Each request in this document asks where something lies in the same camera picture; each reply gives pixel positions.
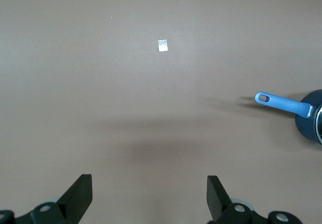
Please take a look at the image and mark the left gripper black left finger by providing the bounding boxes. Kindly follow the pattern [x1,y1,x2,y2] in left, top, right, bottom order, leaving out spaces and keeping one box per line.
[15,174,93,224]

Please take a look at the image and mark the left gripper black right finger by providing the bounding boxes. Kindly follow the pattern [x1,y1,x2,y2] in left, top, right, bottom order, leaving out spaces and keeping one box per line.
[207,175,302,224]

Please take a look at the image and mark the small white sticker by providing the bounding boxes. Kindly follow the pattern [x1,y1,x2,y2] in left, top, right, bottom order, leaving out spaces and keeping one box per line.
[157,39,169,52]

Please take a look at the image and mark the dark pot with blue handle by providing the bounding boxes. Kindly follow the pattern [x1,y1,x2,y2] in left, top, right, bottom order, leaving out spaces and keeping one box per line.
[255,89,322,146]

